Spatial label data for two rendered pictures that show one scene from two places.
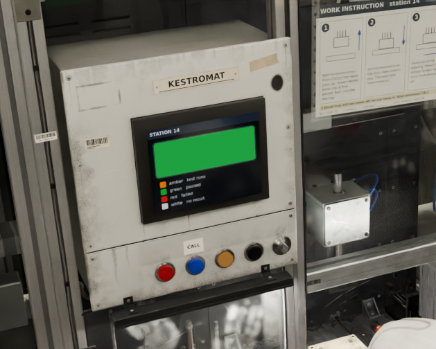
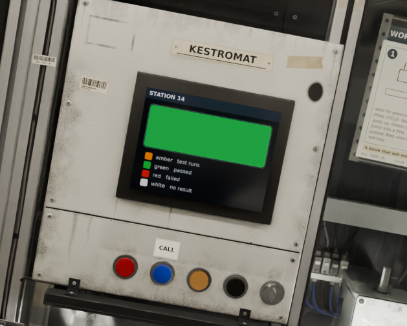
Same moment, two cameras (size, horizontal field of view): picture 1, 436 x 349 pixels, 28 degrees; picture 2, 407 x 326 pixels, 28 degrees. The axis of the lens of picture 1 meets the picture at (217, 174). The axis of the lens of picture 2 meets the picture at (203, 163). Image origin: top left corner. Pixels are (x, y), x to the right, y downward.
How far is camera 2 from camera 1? 0.61 m
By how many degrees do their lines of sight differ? 22
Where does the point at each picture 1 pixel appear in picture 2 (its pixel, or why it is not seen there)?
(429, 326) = not seen: outside the picture
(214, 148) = (219, 136)
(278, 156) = (296, 181)
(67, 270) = (21, 220)
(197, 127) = (206, 104)
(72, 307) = (13, 268)
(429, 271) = not seen: outside the picture
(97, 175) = (83, 121)
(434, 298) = not seen: outside the picture
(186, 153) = (184, 129)
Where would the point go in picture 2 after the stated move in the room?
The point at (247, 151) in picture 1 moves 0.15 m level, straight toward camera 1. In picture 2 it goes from (256, 155) to (226, 160)
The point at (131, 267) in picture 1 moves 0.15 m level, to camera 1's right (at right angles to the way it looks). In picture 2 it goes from (89, 244) to (175, 268)
